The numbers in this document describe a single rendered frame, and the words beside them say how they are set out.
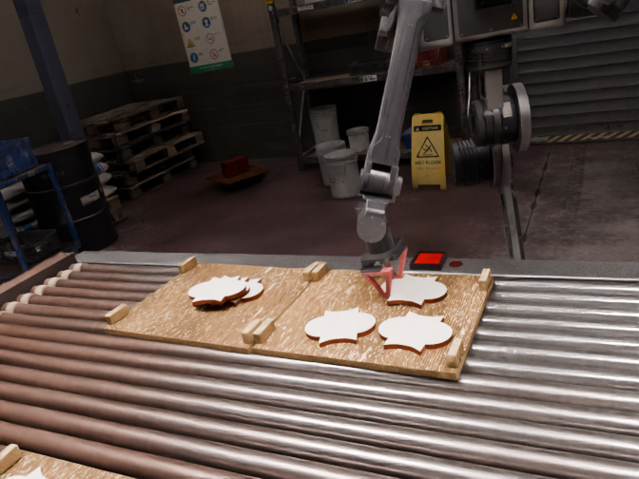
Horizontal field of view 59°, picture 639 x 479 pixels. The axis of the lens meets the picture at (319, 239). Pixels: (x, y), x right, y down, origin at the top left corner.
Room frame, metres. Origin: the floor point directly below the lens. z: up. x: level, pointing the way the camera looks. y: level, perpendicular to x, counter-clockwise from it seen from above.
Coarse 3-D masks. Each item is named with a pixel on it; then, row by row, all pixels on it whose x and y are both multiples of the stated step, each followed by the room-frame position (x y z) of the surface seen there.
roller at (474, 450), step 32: (32, 384) 1.05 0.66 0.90; (64, 384) 1.01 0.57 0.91; (96, 384) 0.98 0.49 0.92; (128, 384) 0.96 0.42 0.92; (224, 416) 0.82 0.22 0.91; (256, 416) 0.79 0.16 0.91; (288, 416) 0.77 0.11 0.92; (320, 416) 0.75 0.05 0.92; (384, 448) 0.68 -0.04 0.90; (416, 448) 0.66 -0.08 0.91; (448, 448) 0.64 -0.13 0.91; (480, 448) 0.62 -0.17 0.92; (512, 448) 0.61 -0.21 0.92
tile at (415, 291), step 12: (408, 276) 1.13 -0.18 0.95; (384, 288) 1.09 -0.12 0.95; (396, 288) 1.08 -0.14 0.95; (408, 288) 1.07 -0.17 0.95; (420, 288) 1.06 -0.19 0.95; (432, 288) 1.05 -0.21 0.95; (444, 288) 1.05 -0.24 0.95; (396, 300) 1.03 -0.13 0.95; (408, 300) 1.02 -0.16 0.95; (420, 300) 1.01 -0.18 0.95; (432, 300) 1.01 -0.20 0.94
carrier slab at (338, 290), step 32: (320, 288) 1.18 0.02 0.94; (352, 288) 1.15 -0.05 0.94; (448, 288) 1.06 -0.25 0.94; (288, 320) 1.06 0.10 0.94; (384, 320) 0.98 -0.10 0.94; (448, 320) 0.94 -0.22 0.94; (256, 352) 0.97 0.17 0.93; (288, 352) 0.94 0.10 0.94; (320, 352) 0.91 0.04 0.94; (352, 352) 0.90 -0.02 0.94; (384, 352) 0.88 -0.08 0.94; (448, 352) 0.84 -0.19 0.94
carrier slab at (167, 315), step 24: (216, 264) 1.44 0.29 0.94; (168, 288) 1.34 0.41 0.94; (264, 288) 1.23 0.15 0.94; (288, 288) 1.21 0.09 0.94; (144, 312) 1.23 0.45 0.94; (168, 312) 1.21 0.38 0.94; (192, 312) 1.18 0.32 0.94; (216, 312) 1.16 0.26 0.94; (240, 312) 1.14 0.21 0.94; (264, 312) 1.11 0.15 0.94; (144, 336) 1.12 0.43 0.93; (168, 336) 1.09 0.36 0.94; (192, 336) 1.07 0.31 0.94; (216, 336) 1.05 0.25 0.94; (240, 336) 1.03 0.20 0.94
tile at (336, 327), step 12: (336, 312) 1.03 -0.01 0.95; (348, 312) 1.02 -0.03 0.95; (312, 324) 1.00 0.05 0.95; (324, 324) 0.99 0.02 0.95; (336, 324) 0.98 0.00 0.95; (348, 324) 0.98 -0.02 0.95; (360, 324) 0.97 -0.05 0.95; (372, 324) 0.96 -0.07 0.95; (312, 336) 0.96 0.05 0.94; (324, 336) 0.95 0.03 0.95; (336, 336) 0.94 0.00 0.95; (348, 336) 0.93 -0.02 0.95; (360, 336) 0.94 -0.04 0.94
